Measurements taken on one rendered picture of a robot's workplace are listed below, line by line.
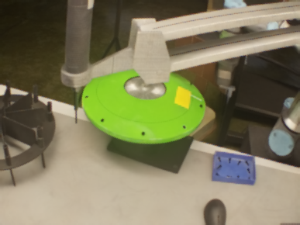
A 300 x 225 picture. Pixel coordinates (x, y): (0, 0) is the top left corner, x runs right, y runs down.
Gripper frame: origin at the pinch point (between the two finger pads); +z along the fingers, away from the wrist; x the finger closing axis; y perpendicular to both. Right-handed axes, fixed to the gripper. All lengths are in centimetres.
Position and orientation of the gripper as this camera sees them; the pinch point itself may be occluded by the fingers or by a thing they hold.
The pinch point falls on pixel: (225, 98)
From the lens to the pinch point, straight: 107.8
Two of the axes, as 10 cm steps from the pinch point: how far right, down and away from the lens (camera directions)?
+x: -1.1, 6.1, -7.9
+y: -9.9, -1.4, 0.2
